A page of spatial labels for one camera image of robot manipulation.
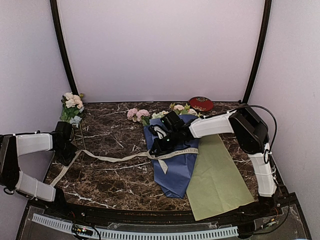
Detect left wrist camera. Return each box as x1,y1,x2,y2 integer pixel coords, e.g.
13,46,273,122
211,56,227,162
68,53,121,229
54,121,74,140

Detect pink rose stem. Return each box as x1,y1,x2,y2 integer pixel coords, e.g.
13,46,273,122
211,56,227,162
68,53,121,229
127,108,151,126

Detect cream ribbon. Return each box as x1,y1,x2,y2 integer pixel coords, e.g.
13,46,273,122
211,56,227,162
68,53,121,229
48,147,200,187

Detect red decorated round plate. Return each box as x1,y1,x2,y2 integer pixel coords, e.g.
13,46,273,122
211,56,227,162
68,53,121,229
188,96,214,112

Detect yellow-green wrapping paper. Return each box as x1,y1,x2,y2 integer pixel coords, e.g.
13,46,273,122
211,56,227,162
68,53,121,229
186,134,255,221

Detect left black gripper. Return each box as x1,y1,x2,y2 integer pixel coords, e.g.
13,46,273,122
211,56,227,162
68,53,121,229
54,140,78,167

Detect white slotted cable duct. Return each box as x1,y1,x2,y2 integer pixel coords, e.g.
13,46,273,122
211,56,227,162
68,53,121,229
31,213,239,240

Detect right black frame post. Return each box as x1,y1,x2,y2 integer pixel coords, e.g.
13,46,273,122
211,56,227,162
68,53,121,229
241,0,272,104

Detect left black frame post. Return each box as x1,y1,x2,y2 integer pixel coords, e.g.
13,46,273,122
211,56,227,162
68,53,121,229
49,0,79,95

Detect cream rose stem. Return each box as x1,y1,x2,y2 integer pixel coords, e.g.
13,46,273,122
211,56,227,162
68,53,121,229
169,103,201,117

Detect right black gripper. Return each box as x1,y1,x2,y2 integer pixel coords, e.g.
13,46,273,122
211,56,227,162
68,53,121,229
149,129,180,155

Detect black frame post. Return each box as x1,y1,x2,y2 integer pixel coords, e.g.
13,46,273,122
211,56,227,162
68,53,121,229
241,0,272,104
49,0,79,95

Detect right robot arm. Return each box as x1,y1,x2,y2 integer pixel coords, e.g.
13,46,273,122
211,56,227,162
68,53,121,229
148,103,277,217

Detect remaining white rose stems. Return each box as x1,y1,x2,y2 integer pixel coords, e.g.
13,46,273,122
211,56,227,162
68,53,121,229
60,92,85,142

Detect light blue wrapping paper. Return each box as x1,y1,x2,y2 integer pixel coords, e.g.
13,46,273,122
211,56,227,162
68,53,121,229
143,114,200,199

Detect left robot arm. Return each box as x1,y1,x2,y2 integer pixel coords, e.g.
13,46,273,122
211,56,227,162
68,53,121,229
0,132,77,218

